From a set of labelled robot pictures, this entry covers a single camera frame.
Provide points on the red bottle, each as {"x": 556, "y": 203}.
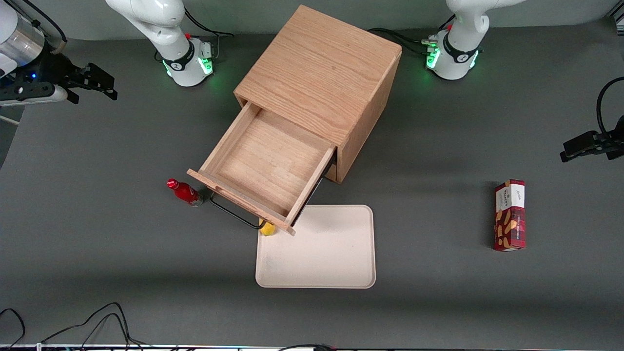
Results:
{"x": 186, "y": 193}

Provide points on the grey metal frame rail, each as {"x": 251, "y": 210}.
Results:
{"x": 617, "y": 22}

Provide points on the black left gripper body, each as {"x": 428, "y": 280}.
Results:
{"x": 608, "y": 144}

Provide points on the yellow toy lemon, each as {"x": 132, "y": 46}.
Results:
{"x": 267, "y": 230}

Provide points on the beige plastic tray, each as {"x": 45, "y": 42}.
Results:
{"x": 326, "y": 253}

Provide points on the red snack box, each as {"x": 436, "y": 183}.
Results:
{"x": 510, "y": 217}

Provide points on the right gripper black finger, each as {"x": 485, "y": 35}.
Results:
{"x": 100, "y": 75}
{"x": 109, "y": 92}

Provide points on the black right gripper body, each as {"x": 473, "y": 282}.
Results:
{"x": 52, "y": 67}

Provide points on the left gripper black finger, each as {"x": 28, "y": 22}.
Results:
{"x": 580, "y": 154}
{"x": 585, "y": 141}

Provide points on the wooden drawer cabinet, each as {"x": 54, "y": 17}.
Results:
{"x": 321, "y": 63}

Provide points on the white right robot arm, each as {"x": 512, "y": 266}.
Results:
{"x": 165, "y": 29}

